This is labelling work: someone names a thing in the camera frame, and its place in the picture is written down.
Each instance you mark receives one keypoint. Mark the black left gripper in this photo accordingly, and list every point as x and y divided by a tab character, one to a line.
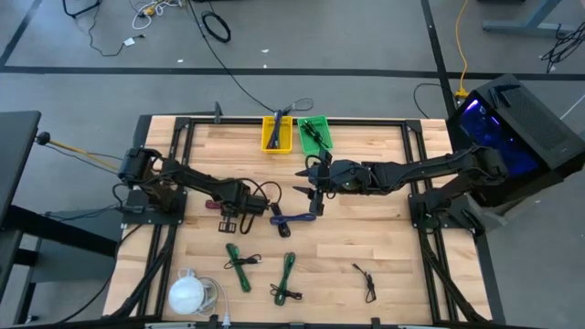
235	201

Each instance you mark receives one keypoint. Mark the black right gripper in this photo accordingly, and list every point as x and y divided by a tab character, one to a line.
343	178

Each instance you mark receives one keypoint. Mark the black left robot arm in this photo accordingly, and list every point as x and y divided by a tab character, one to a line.
201	180

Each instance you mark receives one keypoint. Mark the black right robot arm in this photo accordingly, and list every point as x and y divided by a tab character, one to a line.
411	171

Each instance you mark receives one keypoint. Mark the green plastic basket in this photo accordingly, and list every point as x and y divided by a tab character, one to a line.
304	144

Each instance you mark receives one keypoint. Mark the yellow plastic basket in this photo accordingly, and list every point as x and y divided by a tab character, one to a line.
285	137

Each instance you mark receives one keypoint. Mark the white round dome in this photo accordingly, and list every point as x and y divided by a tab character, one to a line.
185	294

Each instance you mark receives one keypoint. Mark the white power adapter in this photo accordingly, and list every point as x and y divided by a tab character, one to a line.
129	42

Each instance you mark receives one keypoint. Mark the black computer tower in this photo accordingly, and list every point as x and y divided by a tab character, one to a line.
525	128

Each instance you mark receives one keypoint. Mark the black knobbed yellow rod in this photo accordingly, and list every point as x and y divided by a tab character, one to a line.
42	138

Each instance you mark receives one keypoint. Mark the black desk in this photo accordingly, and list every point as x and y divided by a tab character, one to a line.
16	146

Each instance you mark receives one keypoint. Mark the grey desk leg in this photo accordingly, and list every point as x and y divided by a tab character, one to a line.
525	25

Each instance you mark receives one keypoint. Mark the black aluminium table frame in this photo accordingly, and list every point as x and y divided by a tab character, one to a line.
228	121

